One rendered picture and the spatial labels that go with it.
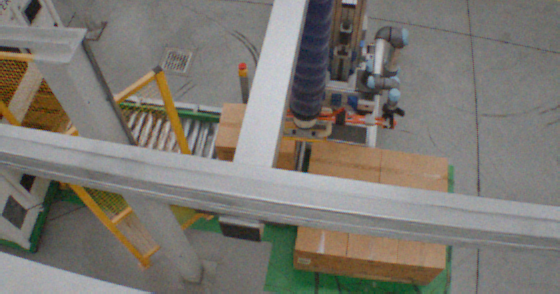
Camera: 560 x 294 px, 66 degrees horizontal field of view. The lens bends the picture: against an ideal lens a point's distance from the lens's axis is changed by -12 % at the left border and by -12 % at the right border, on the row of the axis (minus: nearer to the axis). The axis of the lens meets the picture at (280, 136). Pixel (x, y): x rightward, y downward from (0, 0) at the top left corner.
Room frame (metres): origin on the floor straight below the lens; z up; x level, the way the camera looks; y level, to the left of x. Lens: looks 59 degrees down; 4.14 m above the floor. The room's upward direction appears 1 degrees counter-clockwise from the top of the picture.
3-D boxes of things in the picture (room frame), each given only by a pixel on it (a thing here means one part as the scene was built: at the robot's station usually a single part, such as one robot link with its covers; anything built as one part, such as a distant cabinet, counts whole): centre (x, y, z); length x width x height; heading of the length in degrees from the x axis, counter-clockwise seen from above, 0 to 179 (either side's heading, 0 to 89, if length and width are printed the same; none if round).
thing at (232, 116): (1.99, 0.17, 0.75); 0.60 x 0.40 x 0.40; 83
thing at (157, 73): (1.41, 0.95, 1.05); 0.87 x 0.10 x 2.10; 131
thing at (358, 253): (1.51, -0.77, 0.34); 1.20 x 1.00 x 0.40; 79
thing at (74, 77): (1.07, 0.75, 1.50); 0.30 x 0.30 x 3.00; 79
